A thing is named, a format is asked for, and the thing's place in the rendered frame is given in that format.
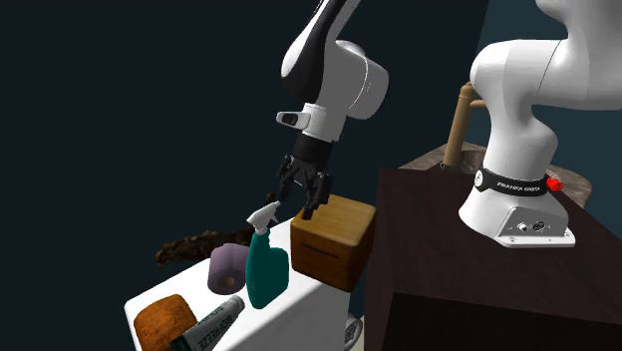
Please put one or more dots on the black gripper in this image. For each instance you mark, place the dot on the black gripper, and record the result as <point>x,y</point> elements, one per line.
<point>311,154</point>

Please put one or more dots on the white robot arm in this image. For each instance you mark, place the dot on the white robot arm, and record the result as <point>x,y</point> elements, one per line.
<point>515,146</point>

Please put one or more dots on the wooden box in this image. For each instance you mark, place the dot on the wooden box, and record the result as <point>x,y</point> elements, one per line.
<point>335,243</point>

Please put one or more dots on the teal spray bottle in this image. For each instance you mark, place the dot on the teal spray bottle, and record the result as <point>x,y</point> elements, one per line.
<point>265,267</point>

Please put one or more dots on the purple toilet paper roll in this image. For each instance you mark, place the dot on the purple toilet paper roll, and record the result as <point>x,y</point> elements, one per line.
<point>227,268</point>

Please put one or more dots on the dark brown rough branch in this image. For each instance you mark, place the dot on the dark brown rough branch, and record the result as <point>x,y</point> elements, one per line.
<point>194,245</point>

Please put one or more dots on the grey tube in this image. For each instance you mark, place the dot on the grey tube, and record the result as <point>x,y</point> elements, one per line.
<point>209,328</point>

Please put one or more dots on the brown round sink with faucet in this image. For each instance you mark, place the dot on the brown round sink with faucet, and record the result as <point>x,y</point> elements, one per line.
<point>461,146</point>

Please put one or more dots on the orange sponge block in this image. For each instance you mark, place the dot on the orange sponge block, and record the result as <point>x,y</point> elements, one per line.
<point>163,323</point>

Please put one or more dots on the dark brown robot stand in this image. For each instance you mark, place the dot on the dark brown robot stand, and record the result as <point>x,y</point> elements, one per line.
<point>476,272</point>

